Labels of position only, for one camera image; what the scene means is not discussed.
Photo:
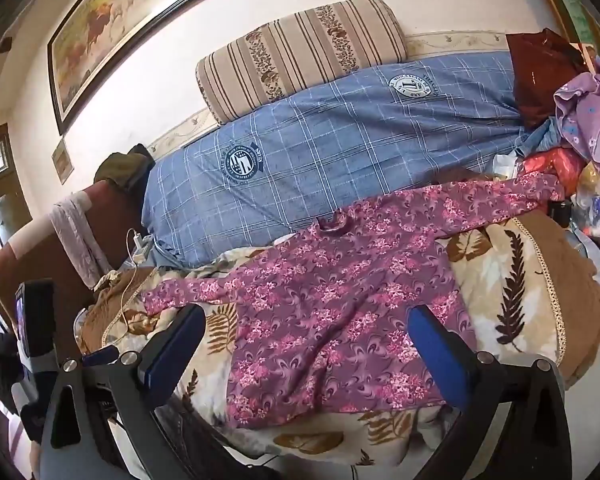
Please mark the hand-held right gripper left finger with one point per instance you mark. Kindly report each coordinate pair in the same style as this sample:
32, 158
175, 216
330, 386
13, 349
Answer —
176, 341

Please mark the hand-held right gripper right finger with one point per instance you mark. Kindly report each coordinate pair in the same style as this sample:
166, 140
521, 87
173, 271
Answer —
439, 355

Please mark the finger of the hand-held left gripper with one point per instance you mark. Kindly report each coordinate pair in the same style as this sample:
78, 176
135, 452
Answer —
101, 355

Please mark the purple floral shirt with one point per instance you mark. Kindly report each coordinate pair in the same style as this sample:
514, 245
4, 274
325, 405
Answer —
330, 320

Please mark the beige leaf print blanket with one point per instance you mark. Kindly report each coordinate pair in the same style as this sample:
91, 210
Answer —
485, 280

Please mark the white cloth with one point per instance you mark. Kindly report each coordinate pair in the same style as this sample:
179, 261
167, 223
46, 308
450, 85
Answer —
80, 240

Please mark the wooden door with glass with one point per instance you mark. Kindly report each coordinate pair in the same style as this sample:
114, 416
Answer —
0, 210

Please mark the olive green cloth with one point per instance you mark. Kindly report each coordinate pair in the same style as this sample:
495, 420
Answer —
122, 167

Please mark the small black object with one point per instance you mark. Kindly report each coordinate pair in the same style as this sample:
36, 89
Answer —
561, 212

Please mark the pile of plastic packets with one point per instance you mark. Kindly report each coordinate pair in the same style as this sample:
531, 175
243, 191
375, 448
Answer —
597, 200

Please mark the orange red bag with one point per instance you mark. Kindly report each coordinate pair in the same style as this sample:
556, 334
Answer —
555, 165

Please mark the blue plaid quilt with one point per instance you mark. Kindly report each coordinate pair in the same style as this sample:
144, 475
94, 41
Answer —
355, 135

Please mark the blue denim cloth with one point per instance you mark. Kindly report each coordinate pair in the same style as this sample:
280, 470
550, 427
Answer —
542, 137

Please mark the lilac floral garment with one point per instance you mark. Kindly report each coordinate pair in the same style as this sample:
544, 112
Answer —
590, 110

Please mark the striped floral cushion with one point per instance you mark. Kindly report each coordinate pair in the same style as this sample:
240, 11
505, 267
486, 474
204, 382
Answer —
305, 45

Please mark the small wall sticker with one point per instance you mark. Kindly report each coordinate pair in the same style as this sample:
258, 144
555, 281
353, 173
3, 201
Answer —
62, 160

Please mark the framed wall painting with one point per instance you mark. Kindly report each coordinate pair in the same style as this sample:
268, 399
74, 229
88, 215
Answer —
110, 25

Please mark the green wooden frame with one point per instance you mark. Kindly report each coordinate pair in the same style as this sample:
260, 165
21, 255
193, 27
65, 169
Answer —
580, 15

